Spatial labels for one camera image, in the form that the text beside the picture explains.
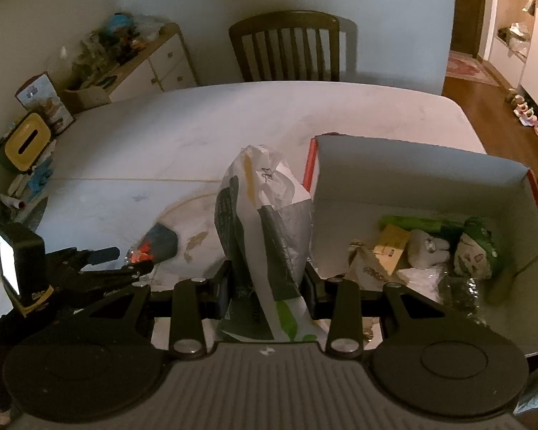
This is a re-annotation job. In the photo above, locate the clear plastic bag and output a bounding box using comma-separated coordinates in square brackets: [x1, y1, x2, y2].
[132, 15, 166, 43]

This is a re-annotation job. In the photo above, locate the white green plastic bag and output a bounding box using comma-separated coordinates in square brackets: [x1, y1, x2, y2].
[214, 144, 330, 343]

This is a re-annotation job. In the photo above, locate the brown entrance door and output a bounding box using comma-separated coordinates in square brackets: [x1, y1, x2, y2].
[450, 0, 491, 61]

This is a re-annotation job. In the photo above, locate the row of shoes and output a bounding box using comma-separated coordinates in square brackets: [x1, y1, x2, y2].
[504, 87, 538, 159]

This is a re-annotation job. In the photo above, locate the tan printed carton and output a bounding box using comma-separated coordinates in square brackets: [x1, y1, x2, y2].
[345, 242, 386, 288]

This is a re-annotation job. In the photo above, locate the yellow black tissue box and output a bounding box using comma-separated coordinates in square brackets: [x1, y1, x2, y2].
[0, 112, 53, 173]

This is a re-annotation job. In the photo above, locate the yellow small box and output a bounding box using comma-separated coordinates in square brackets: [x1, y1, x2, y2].
[373, 225, 412, 276]

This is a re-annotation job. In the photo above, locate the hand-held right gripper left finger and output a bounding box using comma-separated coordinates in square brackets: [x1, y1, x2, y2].
[69, 260, 233, 360]

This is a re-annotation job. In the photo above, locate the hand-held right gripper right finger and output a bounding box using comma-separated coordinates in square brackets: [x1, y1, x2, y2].
[305, 262, 469, 360]

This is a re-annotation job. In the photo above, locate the white wooden sideboard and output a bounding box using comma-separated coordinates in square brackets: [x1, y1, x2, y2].
[63, 22, 198, 104]

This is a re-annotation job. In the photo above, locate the green long packet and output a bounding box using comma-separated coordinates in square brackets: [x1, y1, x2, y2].
[380, 215, 466, 239]

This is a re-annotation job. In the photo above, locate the blue glove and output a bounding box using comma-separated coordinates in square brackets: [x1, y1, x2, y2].
[27, 166, 57, 193]

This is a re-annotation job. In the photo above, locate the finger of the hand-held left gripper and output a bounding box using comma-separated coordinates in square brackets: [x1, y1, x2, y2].
[49, 246, 121, 270]
[72, 261, 155, 297]

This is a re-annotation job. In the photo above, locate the white plastic packet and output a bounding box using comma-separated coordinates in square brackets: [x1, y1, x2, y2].
[397, 265, 445, 298]

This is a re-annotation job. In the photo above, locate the wooden chair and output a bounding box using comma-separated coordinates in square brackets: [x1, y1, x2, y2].
[228, 10, 341, 83]

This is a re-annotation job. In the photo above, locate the small cardboard box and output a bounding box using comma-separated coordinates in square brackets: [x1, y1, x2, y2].
[62, 83, 113, 115]

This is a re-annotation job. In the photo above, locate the red cardboard box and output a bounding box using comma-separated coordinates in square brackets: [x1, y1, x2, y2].
[302, 134, 538, 359]

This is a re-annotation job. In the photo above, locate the patterned door rug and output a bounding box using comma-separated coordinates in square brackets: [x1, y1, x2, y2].
[445, 50, 503, 87]

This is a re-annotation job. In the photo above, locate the blue globe toy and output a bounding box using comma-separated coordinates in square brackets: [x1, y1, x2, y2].
[105, 13, 133, 37]

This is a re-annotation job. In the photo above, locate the green frog plush toy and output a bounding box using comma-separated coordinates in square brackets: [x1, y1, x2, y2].
[453, 217, 506, 281]

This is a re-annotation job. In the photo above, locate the white tooth plush toy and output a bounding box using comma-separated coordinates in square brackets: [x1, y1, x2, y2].
[407, 228, 453, 266]

